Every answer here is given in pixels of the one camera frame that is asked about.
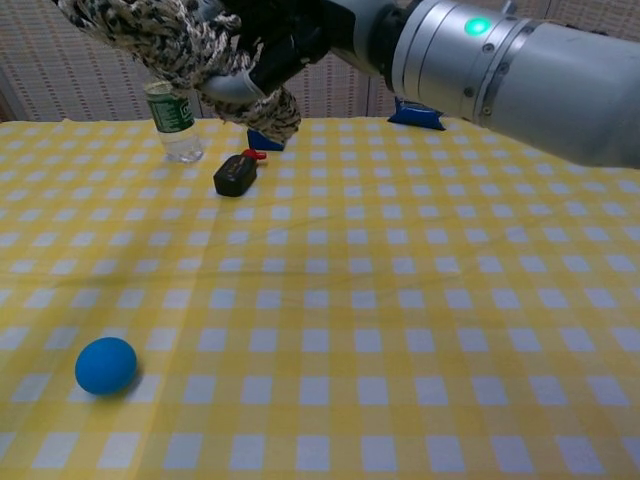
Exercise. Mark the blue foil packet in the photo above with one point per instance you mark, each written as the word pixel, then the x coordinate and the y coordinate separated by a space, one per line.
pixel 415 119

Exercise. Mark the blue toy building block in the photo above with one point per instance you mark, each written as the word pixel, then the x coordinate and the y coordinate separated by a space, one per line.
pixel 265 141

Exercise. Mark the woven bamboo folding screen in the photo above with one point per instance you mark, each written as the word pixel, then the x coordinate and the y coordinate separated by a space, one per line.
pixel 75 75

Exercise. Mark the blue rubber ball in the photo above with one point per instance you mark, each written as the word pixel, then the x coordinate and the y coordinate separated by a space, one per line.
pixel 106 366

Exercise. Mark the yellow white checkered tablecloth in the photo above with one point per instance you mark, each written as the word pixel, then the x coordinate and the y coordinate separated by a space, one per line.
pixel 350 300

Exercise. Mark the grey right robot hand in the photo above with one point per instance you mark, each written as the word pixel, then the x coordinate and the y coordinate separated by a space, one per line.
pixel 310 25

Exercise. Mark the small black red-capped bottle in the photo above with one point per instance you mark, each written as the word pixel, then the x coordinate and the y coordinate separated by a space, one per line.
pixel 234 177

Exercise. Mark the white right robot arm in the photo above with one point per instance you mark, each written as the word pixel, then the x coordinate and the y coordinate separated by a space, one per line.
pixel 550 85

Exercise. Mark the clear plastic water bottle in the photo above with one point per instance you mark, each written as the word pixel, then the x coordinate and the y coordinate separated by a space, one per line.
pixel 172 120

